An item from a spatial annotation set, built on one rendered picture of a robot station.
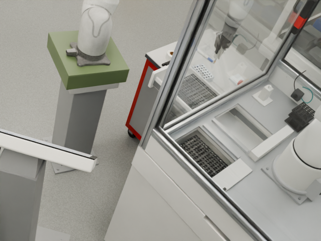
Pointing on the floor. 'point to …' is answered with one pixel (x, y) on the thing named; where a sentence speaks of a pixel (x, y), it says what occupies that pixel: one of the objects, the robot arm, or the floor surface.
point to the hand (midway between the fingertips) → (218, 53)
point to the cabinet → (145, 215)
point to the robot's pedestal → (77, 120)
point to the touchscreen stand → (23, 208)
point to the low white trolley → (146, 92)
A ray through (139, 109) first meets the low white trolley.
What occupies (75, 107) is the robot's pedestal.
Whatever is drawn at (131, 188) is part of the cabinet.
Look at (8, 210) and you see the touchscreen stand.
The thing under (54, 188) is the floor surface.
